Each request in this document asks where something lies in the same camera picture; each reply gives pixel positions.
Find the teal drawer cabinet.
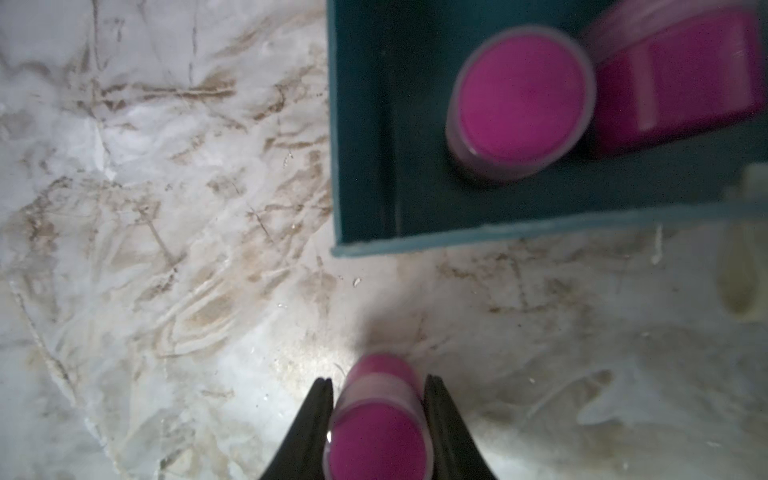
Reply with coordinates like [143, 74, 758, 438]
[327, 1, 767, 257]

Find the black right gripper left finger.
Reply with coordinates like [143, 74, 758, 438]
[260, 378, 334, 480]

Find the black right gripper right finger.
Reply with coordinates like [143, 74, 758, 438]
[424, 375, 497, 480]

